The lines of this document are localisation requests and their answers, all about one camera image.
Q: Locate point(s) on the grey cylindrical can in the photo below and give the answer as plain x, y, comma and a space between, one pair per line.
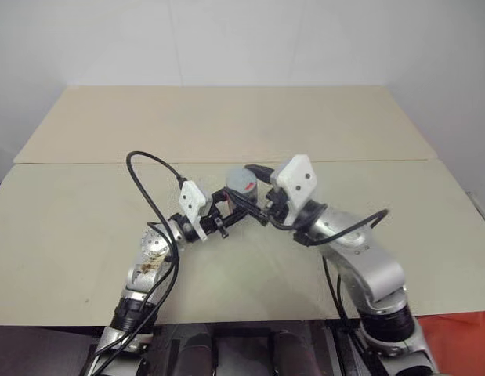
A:
239, 180

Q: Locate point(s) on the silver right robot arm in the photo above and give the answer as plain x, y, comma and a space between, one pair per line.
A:
367, 258

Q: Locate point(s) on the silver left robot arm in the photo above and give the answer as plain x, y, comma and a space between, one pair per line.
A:
148, 254

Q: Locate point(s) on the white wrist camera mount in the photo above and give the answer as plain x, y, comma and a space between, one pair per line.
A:
192, 205
297, 182

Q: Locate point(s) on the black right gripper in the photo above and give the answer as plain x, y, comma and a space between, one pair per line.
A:
277, 205

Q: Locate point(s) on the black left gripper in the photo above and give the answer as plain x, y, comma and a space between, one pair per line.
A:
211, 224

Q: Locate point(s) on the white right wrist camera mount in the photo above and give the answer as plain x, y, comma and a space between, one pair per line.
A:
297, 182

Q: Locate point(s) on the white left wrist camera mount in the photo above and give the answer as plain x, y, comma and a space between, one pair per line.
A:
192, 205

